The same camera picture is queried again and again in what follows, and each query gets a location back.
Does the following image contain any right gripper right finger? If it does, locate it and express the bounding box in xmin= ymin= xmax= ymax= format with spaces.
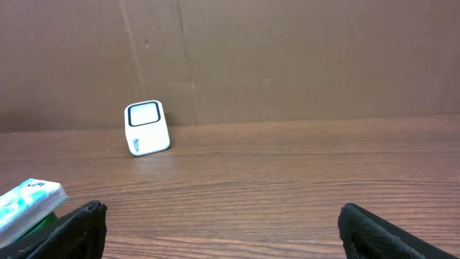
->
xmin=338 ymin=203 xmax=458 ymax=259

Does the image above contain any green lid white jar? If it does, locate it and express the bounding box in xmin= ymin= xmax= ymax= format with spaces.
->
xmin=22 ymin=212 xmax=58 ymax=238

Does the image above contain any white barcode scanner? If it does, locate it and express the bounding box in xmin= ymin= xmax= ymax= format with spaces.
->
xmin=124 ymin=100 xmax=170 ymax=156

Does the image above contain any teal tissue pack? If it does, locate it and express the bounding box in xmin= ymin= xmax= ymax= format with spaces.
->
xmin=1 ymin=178 xmax=68 ymax=247

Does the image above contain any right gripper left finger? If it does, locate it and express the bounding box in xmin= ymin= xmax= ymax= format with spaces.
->
xmin=1 ymin=201 xmax=107 ymax=259

